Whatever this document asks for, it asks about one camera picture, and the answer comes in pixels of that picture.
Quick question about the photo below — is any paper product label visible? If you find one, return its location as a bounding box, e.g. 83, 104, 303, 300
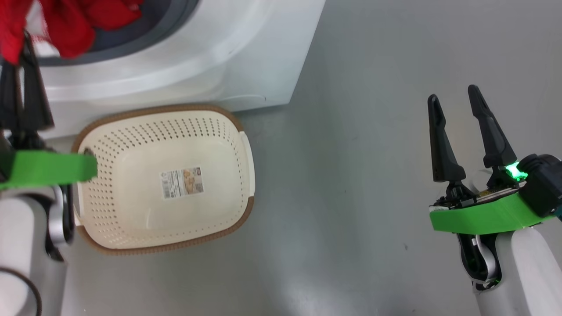
160, 167, 205, 199

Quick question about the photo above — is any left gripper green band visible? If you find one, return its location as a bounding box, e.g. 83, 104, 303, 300
0, 31, 98, 191

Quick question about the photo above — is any cream perforated laundry basket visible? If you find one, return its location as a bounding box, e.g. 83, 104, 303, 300
72, 104, 256, 256

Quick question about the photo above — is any red and white garment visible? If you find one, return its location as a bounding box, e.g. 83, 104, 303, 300
0, 0, 144, 65

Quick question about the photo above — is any white front-load washing machine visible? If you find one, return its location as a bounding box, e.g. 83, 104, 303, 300
0, 0, 326, 140

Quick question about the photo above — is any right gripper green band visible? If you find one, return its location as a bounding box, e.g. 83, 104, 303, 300
428, 85, 545, 234

